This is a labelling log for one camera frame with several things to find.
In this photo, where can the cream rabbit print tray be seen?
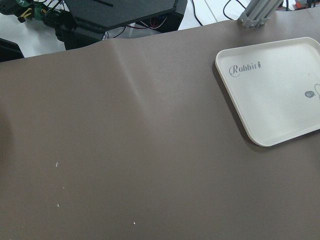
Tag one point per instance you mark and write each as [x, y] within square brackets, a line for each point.
[274, 87]

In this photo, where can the black gripper stand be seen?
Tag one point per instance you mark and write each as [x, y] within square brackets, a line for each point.
[87, 21]

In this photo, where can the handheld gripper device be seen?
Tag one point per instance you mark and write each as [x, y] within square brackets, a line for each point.
[29, 9]

